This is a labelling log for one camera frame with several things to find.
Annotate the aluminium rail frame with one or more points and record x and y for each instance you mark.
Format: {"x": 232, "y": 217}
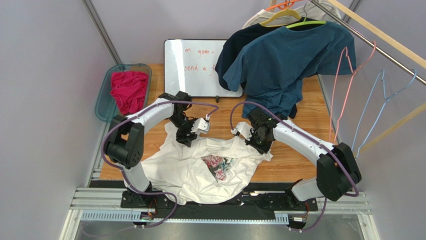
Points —
{"x": 95, "y": 214}

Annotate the orange plastic hanger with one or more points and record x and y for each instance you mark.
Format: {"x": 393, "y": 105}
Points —
{"x": 281, "y": 6}

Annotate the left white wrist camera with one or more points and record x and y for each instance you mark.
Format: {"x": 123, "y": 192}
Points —
{"x": 200, "y": 126}

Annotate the translucent teal plastic basket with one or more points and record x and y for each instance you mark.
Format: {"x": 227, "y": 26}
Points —
{"x": 106, "y": 107}

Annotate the green plastic hanger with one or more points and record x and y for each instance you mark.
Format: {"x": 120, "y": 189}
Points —
{"x": 305, "y": 22}

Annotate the white floral print t-shirt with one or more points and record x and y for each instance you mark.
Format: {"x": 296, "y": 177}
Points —
{"x": 210, "y": 171}

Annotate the magenta crumpled cloth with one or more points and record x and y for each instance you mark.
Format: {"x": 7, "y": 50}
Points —
{"x": 129, "y": 88}

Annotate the beige hanging t-shirt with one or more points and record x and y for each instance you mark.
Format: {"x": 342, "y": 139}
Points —
{"x": 308, "y": 10}

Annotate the wooden rack frame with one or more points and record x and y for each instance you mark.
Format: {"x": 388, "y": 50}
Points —
{"x": 397, "y": 125}

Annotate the yellow plastic hanger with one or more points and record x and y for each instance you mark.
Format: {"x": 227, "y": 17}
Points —
{"x": 283, "y": 13}

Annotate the navy hanging t-shirt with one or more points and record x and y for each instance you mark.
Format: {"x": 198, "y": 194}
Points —
{"x": 233, "y": 53}

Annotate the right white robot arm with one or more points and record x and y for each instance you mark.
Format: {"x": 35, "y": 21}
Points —
{"x": 337, "y": 171}

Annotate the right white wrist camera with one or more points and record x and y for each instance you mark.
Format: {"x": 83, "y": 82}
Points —
{"x": 243, "y": 129}

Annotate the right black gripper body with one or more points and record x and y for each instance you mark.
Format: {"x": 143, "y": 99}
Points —
{"x": 252, "y": 140}

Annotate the teal blue hanging t-shirt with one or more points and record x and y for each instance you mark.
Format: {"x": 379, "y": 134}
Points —
{"x": 327, "y": 49}

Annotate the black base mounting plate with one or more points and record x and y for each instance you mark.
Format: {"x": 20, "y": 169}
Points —
{"x": 257, "y": 201}

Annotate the metal clothes rail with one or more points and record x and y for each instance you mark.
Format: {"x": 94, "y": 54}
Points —
{"x": 366, "y": 40}

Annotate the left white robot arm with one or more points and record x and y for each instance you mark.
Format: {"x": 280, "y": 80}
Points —
{"x": 123, "y": 146}

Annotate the white whiteboard with red writing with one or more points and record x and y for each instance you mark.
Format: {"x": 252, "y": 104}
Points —
{"x": 189, "y": 66}

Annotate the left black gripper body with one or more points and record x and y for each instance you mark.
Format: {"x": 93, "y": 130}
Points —
{"x": 183, "y": 130}

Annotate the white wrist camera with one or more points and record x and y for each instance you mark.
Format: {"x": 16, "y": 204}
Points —
{"x": 243, "y": 129}
{"x": 200, "y": 126}

